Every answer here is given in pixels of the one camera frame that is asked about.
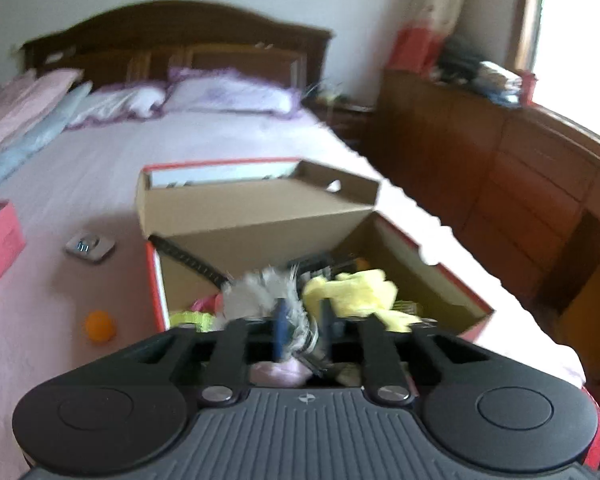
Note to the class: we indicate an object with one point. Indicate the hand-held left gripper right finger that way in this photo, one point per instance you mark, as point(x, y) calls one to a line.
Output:
point(327, 327)

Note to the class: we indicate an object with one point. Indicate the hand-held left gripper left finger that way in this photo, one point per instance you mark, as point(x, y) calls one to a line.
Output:
point(280, 332)

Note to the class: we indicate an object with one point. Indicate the white grey fluffy toy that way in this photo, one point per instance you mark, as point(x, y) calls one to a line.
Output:
point(262, 295)

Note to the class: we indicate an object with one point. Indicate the red cardboard shoe box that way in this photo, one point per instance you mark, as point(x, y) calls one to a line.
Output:
point(260, 220)

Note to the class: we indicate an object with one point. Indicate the pale pink soft item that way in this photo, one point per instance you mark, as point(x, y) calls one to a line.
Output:
point(280, 373)

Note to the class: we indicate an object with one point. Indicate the yellow plush toy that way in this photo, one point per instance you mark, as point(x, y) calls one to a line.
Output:
point(352, 292)

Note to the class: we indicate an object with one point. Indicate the black toy figure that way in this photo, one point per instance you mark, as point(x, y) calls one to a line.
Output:
point(317, 261)

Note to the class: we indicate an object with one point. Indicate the neon yellow cloth item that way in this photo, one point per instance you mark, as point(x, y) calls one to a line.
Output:
point(190, 318)

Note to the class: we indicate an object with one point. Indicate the black comb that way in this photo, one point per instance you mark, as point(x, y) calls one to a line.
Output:
point(190, 259)

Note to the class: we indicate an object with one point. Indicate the orange ball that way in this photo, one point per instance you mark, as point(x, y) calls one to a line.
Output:
point(100, 326)

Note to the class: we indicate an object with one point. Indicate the bed with pink sheet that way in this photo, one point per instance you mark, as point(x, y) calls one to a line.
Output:
point(230, 135)

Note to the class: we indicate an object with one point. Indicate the small white device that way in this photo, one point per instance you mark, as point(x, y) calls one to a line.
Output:
point(90, 246)

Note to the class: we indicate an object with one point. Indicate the wooden nightstand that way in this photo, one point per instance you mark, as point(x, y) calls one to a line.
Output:
point(345, 117)

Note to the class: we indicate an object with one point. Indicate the long wooden cabinet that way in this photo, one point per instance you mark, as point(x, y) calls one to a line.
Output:
point(505, 170)

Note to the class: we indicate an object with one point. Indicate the white pillow purple frill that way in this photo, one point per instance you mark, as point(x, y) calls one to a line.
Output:
point(122, 102)
point(232, 94)

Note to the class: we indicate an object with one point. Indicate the red bag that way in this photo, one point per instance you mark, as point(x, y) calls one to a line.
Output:
point(414, 49)

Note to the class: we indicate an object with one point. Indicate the pile of folded clothes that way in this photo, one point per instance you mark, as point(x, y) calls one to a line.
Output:
point(480, 76)

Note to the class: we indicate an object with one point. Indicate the dark wooden headboard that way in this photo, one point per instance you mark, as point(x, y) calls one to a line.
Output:
point(180, 40)

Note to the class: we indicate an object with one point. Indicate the light blue folded blanket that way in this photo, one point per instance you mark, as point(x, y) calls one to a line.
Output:
point(32, 135)

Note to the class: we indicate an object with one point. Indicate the pink folded blanket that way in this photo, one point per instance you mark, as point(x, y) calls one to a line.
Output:
point(17, 105)

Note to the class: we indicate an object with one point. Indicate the window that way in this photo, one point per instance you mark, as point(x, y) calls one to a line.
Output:
point(577, 35)

